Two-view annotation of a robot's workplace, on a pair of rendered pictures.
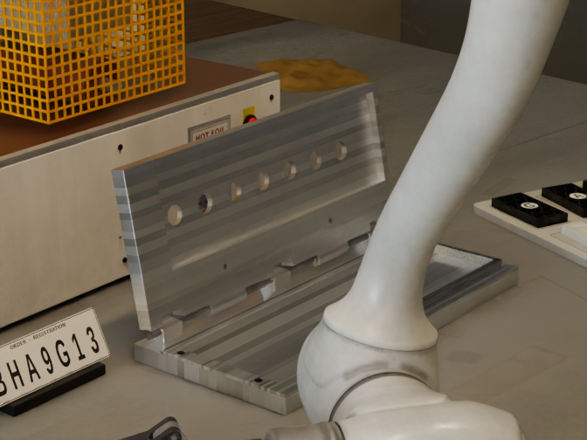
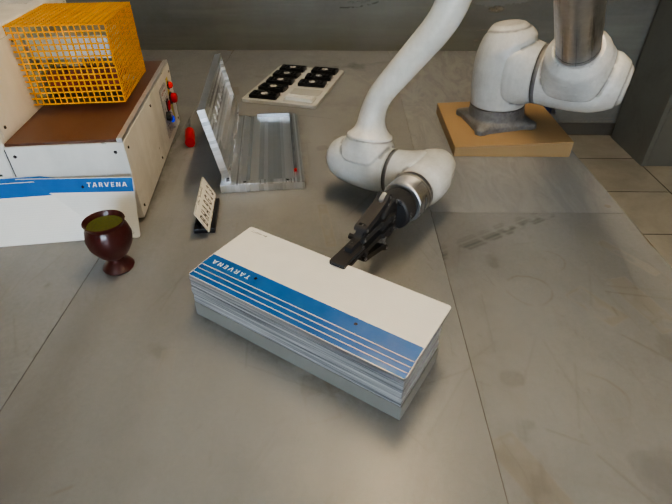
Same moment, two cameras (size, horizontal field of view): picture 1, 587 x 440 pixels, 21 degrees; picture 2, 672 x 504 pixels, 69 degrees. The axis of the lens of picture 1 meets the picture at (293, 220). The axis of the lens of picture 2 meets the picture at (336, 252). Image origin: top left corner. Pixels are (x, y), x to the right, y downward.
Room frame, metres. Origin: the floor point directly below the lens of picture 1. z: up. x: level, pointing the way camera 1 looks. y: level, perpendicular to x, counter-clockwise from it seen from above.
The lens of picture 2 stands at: (0.62, 0.70, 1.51)
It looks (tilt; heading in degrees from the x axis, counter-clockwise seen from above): 37 degrees down; 315
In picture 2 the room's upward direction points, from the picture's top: straight up
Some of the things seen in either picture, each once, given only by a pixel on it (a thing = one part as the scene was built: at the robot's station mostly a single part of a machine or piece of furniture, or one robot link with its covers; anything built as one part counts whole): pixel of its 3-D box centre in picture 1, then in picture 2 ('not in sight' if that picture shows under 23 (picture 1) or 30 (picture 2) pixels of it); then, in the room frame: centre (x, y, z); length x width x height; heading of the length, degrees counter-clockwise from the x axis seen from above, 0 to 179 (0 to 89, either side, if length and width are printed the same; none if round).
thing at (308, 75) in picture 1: (310, 69); not in sight; (2.74, -0.03, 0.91); 0.22 x 0.18 x 0.02; 21
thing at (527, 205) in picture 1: (528, 209); (264, 94); (1.98, -0.31, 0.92); 0.10 x 0.05 x 0.01; 31
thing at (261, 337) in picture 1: (336, 305); (263, 145); (1.65, -0.05, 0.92); 0.44 x 0.21 x 0.04; 141
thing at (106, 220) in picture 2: not in sight; (111, 244); (1.45, 0.48, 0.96); 0.09 x 0.09 x 0.11
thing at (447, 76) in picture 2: not in sight; (450, 78); (1.68, -1.01, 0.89); 0.67 x 0.45 x 0.03; 134
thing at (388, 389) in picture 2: not in sight; (309, 316); (1.05, 0.33, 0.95); 0.40 x 0.13 x 0.09; 12
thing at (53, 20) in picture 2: (57, 21); (83, 51); (1.87, 0.28, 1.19); 0.23 x 0.20 x 0.17; 141
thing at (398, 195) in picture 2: not in sight; (389, 214); (1.10, 0.07, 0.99); 0.09 x 0.07 x 0.08; 102
